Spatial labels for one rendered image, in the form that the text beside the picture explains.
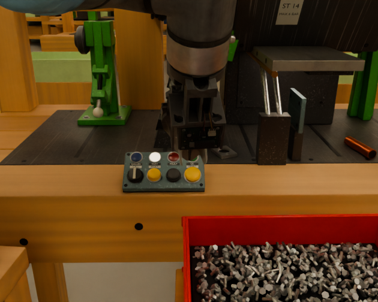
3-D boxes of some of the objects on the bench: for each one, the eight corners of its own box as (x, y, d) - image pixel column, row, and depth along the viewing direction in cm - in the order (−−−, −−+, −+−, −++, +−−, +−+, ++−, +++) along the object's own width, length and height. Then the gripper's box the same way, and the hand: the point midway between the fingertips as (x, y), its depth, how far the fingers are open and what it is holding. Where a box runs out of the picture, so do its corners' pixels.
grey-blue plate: (301, 162, 83) (309, 98, 78) (292, 162, 83) (299, 98, 78) (290, 146, 92) (296, 87, 87) (281, 146, 92) (287, 87, 86)
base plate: (506, 169, 84) (509, 161, 83) (-1, 172, 83) (-3, 163, 82) (404, 114, 123) (405, 108, 122) (57, 115, 122) (57, 109, 121)
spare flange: (237, 156, 86) (237, 153, 86) (221, 159, 84) (221, 156, 84) (225, 148, 91) (226, 145, 90) (210, 150, 89) (210, 147, 89)
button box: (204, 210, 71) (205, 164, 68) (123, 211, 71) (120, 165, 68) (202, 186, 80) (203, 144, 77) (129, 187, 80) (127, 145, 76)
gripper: (163, 88, 44) (164, 192, 60) (241, 85, 45) (221, 189, 61) (159, 44, 49) (161, 150, 66) (228, 42, 50) (213, 147, 67)
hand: (189, 151), depth 64 cm, fingers closed
